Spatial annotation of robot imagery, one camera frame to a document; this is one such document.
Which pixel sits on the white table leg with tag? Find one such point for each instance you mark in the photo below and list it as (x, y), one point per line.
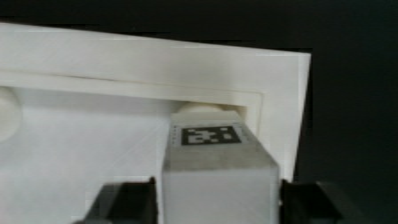
(219, 171)

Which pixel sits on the white square table top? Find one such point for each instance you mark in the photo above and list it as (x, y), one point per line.
(93, 86)

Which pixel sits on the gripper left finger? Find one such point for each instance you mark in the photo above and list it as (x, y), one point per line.
(125, 204)

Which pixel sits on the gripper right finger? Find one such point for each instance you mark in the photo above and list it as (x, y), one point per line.
(315, 204)

